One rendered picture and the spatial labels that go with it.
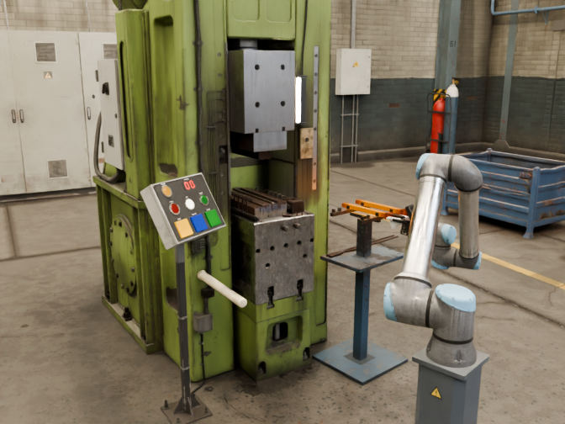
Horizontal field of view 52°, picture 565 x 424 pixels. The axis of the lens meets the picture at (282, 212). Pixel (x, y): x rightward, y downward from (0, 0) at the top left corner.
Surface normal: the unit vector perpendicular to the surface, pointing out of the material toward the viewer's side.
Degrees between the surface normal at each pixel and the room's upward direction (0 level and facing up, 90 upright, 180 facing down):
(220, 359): 90
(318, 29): 90
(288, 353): 90
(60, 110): 90
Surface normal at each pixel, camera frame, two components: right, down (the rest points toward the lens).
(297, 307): 0.55, 0.21
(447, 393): -0.68, 0.18
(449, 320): -0.43, 0.22
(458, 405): 0.04, 0.25
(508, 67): -0.89, 0.11
